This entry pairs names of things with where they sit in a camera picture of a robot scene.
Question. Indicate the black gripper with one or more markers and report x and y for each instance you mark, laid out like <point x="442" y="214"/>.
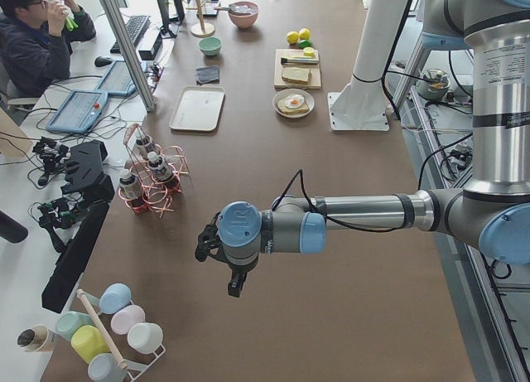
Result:
<point x="237" y="272"/>

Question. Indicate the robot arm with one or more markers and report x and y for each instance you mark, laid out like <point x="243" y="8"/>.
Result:
<point x="490" y="212"/>

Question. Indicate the cream rabbit tray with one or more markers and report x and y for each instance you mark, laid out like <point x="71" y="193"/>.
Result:
<point x="198" y="109"/>

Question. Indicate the white cup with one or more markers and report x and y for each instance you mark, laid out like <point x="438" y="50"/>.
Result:
<point x="145" y="337"/>

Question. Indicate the pink cup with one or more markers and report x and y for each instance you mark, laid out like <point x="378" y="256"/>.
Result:
<point x="123" y="320"/>

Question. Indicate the lower left bottle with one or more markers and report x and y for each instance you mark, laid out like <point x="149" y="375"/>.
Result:
<point x="158" y="166"/>

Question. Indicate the light blue cup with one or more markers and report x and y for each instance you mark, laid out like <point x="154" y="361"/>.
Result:
<point x="115" y="297"/>

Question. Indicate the lower right bottle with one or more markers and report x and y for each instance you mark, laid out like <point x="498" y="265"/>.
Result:
<point x="129" y="185"/>

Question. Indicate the white cup rack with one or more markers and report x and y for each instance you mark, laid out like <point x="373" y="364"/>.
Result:
<point x="135" y="363"/>

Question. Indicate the upper bottle in rack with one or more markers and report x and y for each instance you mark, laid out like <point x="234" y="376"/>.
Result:
<point x="144" y="146"/>

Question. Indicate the yellow cup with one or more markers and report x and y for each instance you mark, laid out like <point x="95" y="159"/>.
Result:
<point x="88" y="342"/>

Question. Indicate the grey blue cup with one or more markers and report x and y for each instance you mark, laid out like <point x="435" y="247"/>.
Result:
<point x="104" y="368"/>

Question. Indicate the mint green cup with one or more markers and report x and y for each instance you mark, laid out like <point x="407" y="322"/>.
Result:
<point x="70" y="322"/>

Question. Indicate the bread slice on plate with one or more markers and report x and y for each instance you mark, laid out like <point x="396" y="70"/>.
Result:
<point x="303" y="109"/>

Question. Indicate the white round plate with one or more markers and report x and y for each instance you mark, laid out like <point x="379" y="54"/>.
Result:
<point x="284" y="93"/>

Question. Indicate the fried egg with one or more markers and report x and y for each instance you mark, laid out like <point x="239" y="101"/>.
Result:
<point x="294" y="101"/>

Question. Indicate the grey folded cloth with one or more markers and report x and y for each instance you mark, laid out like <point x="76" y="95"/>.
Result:
<point x="207" y="74"/>

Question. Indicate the beige steel-lined cup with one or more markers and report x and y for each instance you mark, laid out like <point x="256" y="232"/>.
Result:
<point x="37" y="339"/>

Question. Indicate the wooden cutting board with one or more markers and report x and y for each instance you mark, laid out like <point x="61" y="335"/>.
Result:
<point x="314" y="83"/>

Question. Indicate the blue teach pendant near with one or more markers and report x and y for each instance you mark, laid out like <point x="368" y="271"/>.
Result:
<point x="79" y="112"/>

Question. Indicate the blue teach pendant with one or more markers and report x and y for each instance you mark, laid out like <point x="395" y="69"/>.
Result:
<point x="79" y="112"/>
<point x="117" y="81"/>

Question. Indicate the blue teach pendant far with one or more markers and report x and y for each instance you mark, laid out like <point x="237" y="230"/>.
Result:
<point x="117" y="81"/>

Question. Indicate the green bowl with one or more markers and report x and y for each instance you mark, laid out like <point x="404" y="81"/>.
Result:
<point x="210" y="46"/>

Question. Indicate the yellow plastic knife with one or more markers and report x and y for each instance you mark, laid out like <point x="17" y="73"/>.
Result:
<point x="302" y="58"/>

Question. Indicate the wooden mug tree stand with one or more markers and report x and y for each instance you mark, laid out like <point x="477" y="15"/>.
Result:
<point x="202" y="29"/>

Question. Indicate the black computer mouse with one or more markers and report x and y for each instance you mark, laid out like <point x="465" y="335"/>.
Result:
<point x="102" y="61"/>

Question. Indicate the green lime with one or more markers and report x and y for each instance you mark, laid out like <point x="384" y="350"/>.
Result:
<point x="303" y="44"/>

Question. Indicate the upper yellow lemon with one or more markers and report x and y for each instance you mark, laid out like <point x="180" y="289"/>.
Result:
<point x="292" y="37"/>

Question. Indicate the yellow lemon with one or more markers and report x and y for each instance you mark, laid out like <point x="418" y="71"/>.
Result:
<point x="292" y="37"/>
<point x="304" y="34"/>

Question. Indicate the lower yellow lemon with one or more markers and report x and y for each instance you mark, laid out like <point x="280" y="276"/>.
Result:
<point x="304" y="34"/>

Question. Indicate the pink bowl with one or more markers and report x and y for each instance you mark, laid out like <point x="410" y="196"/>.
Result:
<point x="243" y="14"/>

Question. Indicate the black keyboard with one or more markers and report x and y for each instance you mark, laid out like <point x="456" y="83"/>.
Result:
<point x="136" y="26"/>

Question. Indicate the seated person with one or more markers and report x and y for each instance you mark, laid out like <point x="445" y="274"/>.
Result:
<point x="35" y="41"/>

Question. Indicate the copper wire bottle rack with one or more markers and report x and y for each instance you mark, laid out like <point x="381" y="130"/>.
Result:
<point x="156" y="196"/>

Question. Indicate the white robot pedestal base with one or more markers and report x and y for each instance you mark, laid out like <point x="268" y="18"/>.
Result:
<point x="362" y="103"/>

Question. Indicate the aluminium frame post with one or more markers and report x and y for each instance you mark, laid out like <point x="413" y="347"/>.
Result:
<point x="129" y="54"/>

